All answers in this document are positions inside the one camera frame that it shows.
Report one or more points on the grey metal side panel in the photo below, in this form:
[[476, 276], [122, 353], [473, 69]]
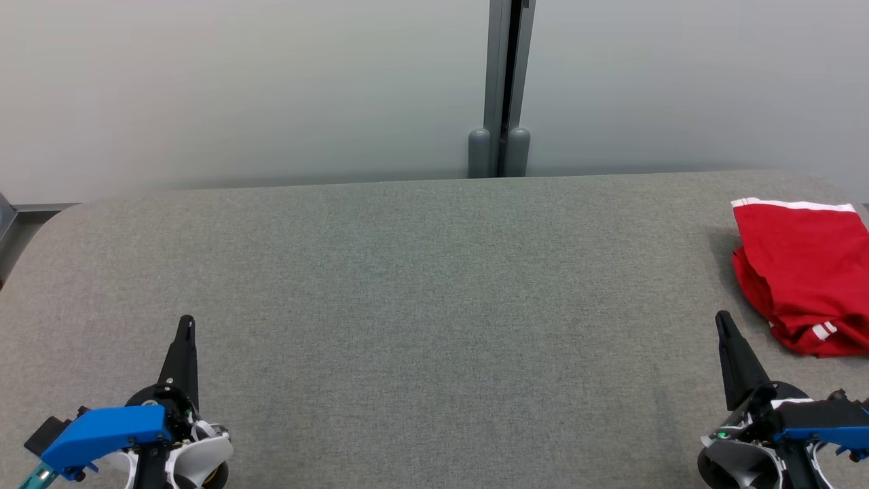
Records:
[[5, 216]]

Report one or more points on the grey fabric padded surface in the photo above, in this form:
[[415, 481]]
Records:
[[407, 305]]

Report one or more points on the red jersey with white stripes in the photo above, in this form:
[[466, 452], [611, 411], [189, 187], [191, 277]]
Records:
[[808, 343]]

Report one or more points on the grey cylindrical post bumper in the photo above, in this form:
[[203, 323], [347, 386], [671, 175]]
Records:
[[479, 155], [518, 153]]

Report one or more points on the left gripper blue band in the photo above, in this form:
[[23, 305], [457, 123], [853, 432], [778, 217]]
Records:
[[108, 431]]

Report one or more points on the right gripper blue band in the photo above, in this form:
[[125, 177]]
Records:
[[747, 455]]

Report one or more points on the red shorts with white trim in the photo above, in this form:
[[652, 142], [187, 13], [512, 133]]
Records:
[[801, 258]]

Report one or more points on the grey metal wall post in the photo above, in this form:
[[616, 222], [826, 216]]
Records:
[[495, 68]]

